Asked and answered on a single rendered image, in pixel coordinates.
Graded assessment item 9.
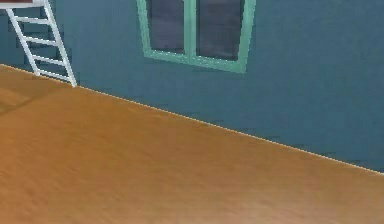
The green framed window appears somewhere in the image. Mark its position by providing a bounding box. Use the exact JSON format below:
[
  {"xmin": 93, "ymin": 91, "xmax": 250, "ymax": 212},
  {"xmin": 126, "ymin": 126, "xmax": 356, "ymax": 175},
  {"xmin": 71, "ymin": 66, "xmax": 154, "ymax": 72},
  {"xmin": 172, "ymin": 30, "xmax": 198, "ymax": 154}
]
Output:
[{"xmin": 135, "ymin": 0, "xmax": 258, "ymax": 75}]

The white slatted table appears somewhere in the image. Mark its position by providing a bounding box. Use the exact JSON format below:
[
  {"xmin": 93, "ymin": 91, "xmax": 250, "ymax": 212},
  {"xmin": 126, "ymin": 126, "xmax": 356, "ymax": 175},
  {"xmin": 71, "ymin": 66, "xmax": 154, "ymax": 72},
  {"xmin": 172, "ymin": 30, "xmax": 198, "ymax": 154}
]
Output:
[{"xmin": 0, "ymin": 0, "xmax": 78, "ymax": 88}]

